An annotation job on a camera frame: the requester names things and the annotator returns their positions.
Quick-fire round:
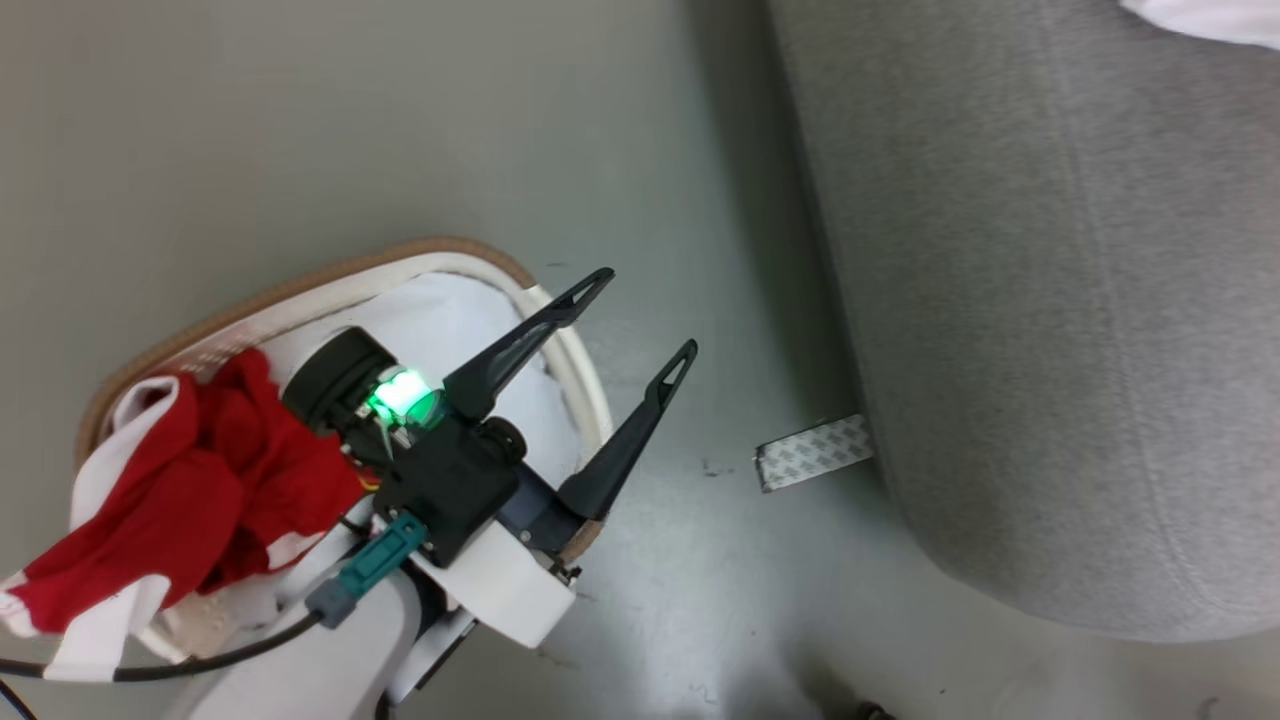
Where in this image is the red and white garment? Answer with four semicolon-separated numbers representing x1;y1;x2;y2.
0;347;379;683

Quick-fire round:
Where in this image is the grey patterned tape strip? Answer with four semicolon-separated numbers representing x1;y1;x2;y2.
753;413;875;495

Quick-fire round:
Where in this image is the grey fabric sofa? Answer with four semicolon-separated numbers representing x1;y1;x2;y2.
767;0;1280;644

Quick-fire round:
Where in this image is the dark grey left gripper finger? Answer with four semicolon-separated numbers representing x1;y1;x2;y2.
557;339;700;522

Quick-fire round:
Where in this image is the white cloth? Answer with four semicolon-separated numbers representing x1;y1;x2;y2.
1117;0;1280;52

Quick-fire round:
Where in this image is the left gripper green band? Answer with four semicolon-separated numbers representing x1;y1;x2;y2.
283;267;616;646

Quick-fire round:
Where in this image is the black cable with teal plug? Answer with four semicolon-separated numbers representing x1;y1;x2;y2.
0;512;429;683

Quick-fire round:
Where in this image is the white laundry basket tan rim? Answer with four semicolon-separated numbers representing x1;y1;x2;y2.
75;237;616;666

